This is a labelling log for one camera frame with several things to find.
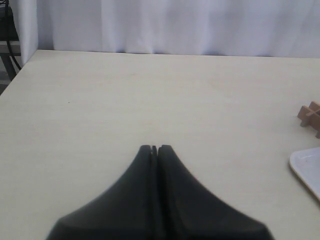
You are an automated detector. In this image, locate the black metal stand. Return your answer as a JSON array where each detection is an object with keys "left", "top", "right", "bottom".
[{"left": 0, "top": 0, "right": 22, "bottom": 94}]

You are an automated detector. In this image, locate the notched wooden piece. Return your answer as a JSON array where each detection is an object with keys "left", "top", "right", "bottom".
[{"left": 297, "top": 101, "right": 320, "bottom": 139}]

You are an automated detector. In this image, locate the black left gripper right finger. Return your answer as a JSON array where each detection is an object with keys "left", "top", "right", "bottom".
[{"left": 157, "top": 145, "right": 274, "bottom": 240}]

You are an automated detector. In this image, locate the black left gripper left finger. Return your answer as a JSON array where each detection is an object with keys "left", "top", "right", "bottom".
[{"left": 47, "top": 145, "right": 160, "bottom": 240}]

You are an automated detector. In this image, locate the white curtain backdrop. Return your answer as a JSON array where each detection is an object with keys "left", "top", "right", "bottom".
[{"left": 10, "top": 0, "right": 320, "bottom": 63}]

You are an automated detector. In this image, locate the white plastic tray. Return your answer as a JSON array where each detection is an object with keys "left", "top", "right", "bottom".
[{"left": 289, "top": 147, "right": 320, "bottom": 201}]

